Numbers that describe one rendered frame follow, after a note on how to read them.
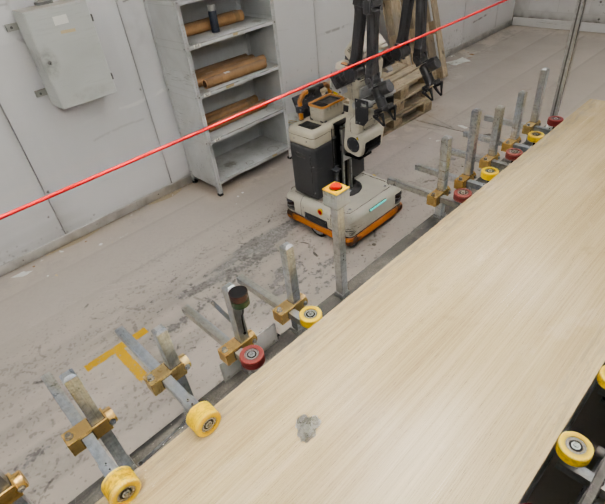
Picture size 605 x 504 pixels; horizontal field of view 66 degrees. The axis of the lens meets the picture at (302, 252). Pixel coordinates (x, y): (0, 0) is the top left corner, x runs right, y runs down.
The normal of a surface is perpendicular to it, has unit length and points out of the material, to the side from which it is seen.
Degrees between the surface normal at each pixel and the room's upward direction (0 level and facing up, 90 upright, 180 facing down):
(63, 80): 90
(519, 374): 0
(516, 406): 0
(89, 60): 90
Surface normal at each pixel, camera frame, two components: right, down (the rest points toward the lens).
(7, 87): 0.70, 0.38
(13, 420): -0.10, -0.79
